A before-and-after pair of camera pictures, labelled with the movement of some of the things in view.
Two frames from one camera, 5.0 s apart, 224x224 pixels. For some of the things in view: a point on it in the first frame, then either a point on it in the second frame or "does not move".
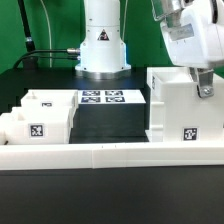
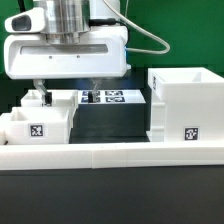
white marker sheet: x=110 y=96 does not move
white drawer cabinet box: x=178 y=113 does not move
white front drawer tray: x=36 y=125 does not move
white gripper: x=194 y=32 to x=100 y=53
